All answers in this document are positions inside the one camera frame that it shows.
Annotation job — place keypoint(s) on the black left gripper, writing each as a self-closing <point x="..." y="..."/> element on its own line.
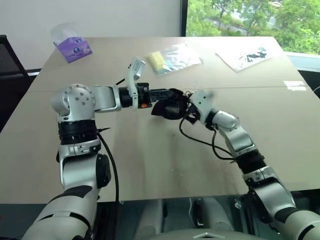
<point x="143" y="96"/>

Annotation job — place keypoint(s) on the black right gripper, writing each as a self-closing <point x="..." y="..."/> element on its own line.
<point x="192" y="113"/>

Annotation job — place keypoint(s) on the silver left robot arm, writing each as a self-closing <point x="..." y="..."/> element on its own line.
<point x="77" y="105"/>

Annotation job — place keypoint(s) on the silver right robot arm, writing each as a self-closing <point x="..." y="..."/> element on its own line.
<point x="265" y="185"/>

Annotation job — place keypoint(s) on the yellow sponge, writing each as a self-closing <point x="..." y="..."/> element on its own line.
<point x="155" y="60"/>

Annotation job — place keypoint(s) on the clear plastic bag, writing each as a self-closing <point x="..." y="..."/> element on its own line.
<point x="178" y="57"/>

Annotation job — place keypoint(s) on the purple tissue pack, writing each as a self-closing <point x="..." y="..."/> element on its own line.
<point x="73" y="47"/>

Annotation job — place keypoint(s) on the grey robot torso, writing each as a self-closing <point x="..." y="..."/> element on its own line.
<point x="202" y="236"/>

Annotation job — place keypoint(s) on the black mesh chair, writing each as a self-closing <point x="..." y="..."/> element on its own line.
<point x="12" y="75"/>

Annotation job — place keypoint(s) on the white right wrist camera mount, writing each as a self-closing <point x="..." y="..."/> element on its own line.
<point x="202" y="102"/>

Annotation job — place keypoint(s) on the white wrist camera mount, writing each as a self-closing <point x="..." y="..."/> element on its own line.
<point x="202" y="102"/>
<point x="136" y="68"/>

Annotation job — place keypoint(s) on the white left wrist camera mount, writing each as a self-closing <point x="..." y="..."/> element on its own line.
<point x="136" y="68"/>

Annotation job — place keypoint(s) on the black window frame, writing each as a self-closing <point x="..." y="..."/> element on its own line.
<point x="184" y="17"/>

